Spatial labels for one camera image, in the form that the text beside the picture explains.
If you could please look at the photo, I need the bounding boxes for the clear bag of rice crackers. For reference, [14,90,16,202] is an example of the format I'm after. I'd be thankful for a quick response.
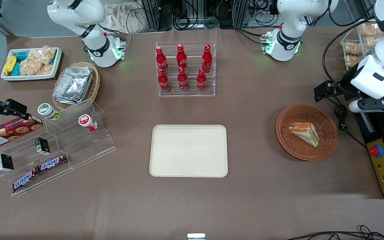
[29,45,57,66]
[19,59,54,76]

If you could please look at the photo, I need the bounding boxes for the black power cable with plug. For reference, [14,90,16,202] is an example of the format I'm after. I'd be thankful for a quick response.
[325,90,368,149]

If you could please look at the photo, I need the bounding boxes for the white rectangular snack bin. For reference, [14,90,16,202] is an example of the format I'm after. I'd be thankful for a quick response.
[0,47,63,82]

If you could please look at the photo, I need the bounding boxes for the cream rectangular tray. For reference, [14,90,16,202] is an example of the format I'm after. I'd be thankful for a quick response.
[149,124,229,178]

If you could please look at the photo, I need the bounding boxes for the bagged fried snack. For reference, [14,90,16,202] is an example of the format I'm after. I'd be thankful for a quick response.
[359,23,381,37]
[344,55,362,68]
[344,42,363,56]
[362,36,384,51]

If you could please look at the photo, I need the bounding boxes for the triangular sandwich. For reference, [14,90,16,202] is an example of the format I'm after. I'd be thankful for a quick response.
[289,122,320,148]

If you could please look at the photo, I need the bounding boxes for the small black box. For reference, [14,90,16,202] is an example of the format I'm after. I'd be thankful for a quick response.
[34,137,51,156]
[0,153,15,172]

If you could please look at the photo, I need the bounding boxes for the red emergency stop button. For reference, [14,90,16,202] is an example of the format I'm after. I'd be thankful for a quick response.
[369,145,384,158]

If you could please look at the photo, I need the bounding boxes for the clear acrylic bottle rack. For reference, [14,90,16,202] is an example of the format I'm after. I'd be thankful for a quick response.
[155,41,216,97]

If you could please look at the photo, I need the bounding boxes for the stack of foil containers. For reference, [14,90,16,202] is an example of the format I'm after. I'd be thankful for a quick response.
[52,66,94,105]

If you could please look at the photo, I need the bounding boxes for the red lid yogurt cup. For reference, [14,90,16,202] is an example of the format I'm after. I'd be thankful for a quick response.
[78,114,98,132]

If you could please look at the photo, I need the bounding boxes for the oval wicker basket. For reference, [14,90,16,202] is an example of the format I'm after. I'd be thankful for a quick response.
[52,61,101,112]

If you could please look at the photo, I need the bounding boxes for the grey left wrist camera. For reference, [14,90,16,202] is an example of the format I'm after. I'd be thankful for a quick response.
[348,97,384,113]

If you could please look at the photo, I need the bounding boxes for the yellow snack pack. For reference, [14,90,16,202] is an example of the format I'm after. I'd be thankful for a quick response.
[3,56,17,76]

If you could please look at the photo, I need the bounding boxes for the clear acrylic stepped shelf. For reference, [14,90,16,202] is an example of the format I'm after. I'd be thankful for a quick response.
[0,99,117,197]

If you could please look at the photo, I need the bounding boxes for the green lid yogurt cup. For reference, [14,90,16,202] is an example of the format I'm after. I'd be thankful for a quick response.
[37,103,61,121]

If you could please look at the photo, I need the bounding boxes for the white cloth bag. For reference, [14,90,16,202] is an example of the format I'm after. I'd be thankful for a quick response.
[103,3,146,34]

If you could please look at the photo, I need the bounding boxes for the black cable bundle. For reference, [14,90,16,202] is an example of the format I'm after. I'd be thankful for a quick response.
[171,0,220,31]

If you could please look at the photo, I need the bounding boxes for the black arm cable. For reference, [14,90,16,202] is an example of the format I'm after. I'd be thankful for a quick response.
[322,16,380,98]

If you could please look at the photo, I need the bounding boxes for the round brown wicker basket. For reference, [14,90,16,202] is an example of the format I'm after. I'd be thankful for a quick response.
[276,104,339,162]

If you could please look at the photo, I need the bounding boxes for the black appliance housing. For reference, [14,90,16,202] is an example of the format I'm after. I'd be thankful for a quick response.
[353,110,384,199]

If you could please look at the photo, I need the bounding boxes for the red cola bottle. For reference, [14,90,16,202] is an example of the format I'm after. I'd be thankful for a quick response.
[201,44,213,73]
[155,46,169,74]
[176,44,188,69]
[177,67,189,92]
[197,68,208,92]
[157,68,170,93]

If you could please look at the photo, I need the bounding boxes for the snickers bar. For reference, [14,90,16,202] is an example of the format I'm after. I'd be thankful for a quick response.
[12,167,41,192]
[38,155,69,171]

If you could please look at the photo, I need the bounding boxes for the aluminium frame post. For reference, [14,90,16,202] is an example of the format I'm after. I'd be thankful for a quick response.
[140,0,161,31]
[231,0,250,28]

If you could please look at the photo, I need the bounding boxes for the black floor cables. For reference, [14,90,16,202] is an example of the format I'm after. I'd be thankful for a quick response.
[285,225,384,240]

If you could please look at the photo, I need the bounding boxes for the white wire rack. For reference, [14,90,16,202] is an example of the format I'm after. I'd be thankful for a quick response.
[340,19,384,71]

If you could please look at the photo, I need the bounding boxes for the red cookie box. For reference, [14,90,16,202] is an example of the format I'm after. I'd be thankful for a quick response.
[0,114,44,151]

